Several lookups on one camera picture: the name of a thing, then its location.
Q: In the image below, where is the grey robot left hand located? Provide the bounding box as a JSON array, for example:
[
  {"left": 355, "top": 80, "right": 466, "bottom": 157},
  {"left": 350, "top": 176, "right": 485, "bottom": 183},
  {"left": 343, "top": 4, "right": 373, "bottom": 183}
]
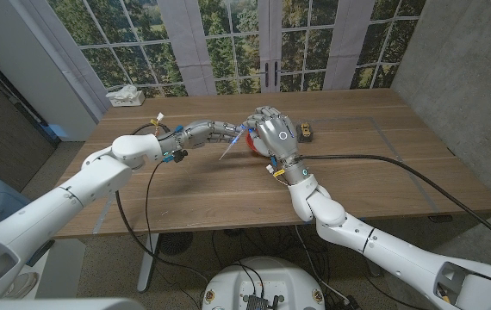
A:
[{"left": 172, "top": 119, "right": 249, "bottom": 152}]

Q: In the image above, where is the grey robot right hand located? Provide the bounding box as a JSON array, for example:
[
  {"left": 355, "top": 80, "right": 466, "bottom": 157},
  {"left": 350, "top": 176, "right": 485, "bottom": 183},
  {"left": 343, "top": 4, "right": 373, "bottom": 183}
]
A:
[{"left": 245, "top": 105, "right": 305, "bottom": 171}]

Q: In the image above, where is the red bowl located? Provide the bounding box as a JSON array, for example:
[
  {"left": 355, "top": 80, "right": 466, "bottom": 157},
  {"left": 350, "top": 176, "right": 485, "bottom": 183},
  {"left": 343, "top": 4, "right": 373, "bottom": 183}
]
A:
[{"left": 245, "top": 130, "right": 268, "bottom": 155}]

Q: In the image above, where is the small black yellow toy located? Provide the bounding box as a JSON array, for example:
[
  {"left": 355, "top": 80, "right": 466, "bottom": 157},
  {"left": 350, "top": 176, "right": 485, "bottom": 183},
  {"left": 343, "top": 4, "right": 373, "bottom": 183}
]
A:
[{"left": 296, "top": 122, "right": 314, "bottom": 144}]

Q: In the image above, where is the white power strip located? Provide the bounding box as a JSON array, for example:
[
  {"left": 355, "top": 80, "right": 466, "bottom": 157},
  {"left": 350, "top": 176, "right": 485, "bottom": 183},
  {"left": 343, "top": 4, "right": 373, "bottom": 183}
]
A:
[{"left": 109, "top": 90, "right": 146, "bottom": 108}]

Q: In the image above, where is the white crumpled tissue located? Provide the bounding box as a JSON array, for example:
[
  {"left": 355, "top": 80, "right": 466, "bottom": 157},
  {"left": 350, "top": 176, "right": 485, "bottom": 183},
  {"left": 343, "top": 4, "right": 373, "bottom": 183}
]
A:
[{"left": 105, "top": 84, "right": 139, "bottom": 101}]

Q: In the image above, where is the printed window backdrop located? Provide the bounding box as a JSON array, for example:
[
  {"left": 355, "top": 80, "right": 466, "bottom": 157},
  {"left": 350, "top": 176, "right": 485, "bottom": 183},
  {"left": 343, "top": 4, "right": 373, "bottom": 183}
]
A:
[{"left": 29, "top": 0, "right": 427, "bottom": 98}]

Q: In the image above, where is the round black fan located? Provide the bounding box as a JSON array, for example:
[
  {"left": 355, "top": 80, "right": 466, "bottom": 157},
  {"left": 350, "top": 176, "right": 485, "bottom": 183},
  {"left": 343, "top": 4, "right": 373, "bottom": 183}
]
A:
[{"left": 158, "top": 232, "right": 194, "bottom": 257}]

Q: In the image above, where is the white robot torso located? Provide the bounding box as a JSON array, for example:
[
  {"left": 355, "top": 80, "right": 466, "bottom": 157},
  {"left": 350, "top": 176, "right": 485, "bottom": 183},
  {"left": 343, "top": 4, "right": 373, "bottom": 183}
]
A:
[{"left": 201, "top": 256, "right": 326, "bottom": 310}]

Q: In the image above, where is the white table leg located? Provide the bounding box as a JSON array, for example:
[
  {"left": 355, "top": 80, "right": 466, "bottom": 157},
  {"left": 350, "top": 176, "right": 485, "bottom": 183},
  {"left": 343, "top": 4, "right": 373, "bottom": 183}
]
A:
[{"left": 136, "top": 232, "right": 160, "bottom": 294}]

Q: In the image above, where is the blue black foot pedal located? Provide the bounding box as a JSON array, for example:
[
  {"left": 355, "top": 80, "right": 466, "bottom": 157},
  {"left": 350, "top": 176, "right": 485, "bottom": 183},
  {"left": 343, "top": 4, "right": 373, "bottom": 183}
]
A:
[{"left": 25, "top": 239, "right": 56, "bottom": 268}]

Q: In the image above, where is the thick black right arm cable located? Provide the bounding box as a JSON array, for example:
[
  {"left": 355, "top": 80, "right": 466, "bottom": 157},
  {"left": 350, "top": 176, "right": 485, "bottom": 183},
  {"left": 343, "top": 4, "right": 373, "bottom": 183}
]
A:
[{"left": 299, "top": 153, "right": 491, "bottom": 256}]

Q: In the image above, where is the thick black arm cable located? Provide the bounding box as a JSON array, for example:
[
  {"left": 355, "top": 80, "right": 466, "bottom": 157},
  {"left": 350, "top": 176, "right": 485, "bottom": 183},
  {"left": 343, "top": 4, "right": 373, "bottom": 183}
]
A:
[
  {"left": 299, "top": 153, "right": 491, "bottom": 256},
  {"left": 115, "top": 122, "right": 212, "bottom": 285}
]

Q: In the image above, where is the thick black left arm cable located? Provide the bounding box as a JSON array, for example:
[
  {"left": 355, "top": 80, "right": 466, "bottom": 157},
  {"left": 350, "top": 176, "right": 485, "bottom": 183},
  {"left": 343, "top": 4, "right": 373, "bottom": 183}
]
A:
[{"left": 115, "top": 122, "right": 212, "bottom": 285}]

